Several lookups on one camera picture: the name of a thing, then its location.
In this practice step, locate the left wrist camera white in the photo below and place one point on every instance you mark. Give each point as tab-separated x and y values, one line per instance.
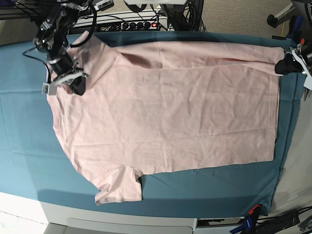
308	82

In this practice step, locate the black chair caster wheel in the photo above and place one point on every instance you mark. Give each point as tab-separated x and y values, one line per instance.
272	21

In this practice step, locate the blue black clamp bottom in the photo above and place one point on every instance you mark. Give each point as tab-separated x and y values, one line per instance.
249	222

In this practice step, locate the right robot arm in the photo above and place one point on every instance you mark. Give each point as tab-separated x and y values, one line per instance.
51	39

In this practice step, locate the white power strip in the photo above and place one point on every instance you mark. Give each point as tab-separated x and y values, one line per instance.
151	25

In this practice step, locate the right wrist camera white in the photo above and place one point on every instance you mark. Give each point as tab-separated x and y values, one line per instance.
49	89

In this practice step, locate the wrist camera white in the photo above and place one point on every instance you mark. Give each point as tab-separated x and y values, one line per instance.
308	82
49	89

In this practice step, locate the pink T-shirt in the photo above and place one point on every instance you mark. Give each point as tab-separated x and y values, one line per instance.
166	106

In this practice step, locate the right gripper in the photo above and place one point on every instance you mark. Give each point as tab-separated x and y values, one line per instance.
66	72

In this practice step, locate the yellow handled pliers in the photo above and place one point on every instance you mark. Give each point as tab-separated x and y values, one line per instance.
306	94

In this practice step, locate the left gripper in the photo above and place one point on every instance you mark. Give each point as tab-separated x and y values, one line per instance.
301	54

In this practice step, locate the blue clamp top right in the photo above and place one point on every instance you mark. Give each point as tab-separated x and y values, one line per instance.
294	32

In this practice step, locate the teal table cloth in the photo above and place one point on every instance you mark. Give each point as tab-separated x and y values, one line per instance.
33	164

